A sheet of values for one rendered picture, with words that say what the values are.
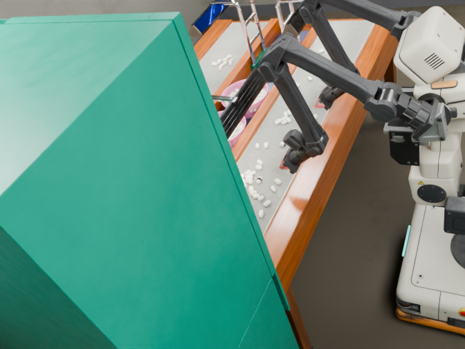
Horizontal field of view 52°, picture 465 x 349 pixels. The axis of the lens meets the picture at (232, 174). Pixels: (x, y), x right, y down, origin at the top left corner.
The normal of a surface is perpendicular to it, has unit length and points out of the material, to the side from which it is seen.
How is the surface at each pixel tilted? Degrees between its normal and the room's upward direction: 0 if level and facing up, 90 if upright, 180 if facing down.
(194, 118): 90
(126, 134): 90
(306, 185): 0
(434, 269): 0
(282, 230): 0
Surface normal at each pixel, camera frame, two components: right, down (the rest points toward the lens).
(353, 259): -0.27, -0.70
